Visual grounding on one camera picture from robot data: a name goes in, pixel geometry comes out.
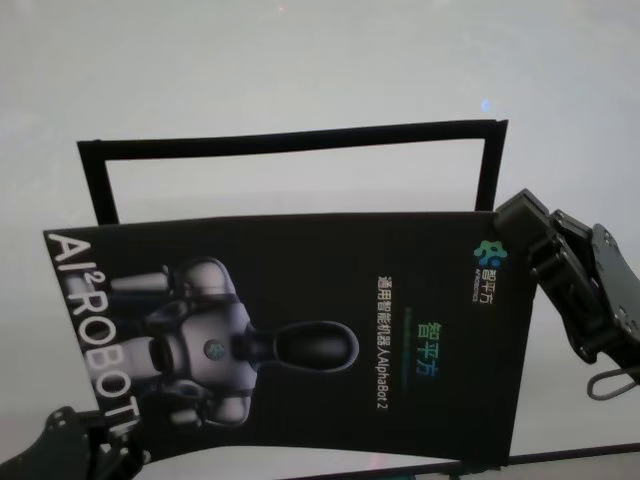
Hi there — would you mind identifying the black metal table frame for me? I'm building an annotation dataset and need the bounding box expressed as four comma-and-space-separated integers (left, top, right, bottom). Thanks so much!
439, 438, 640, 480

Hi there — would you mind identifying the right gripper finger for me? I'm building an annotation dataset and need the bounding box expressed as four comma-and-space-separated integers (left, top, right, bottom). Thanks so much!
494, 199, 601, 365
509, 188, 594, 249

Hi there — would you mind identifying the grey cable loop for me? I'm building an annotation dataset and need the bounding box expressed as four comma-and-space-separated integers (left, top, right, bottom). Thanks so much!
586, 366, 640, 402

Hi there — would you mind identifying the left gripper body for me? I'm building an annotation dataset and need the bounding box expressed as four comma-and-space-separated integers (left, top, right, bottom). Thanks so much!
0, 405, 101, 480

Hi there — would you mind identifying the black tape frame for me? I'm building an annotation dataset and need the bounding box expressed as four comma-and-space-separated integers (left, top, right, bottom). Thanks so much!
75, 117, 512, 226

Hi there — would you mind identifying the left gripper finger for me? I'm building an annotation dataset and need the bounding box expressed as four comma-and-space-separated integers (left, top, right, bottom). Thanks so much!
92, 412, 146, 439
99, 437, 151, 480

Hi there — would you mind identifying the black robot poster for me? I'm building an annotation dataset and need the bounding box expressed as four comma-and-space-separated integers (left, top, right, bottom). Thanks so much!
42, 209, 540, 455

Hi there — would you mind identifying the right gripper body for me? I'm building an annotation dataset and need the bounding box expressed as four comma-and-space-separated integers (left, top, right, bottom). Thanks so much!
574, 224, 640, 371

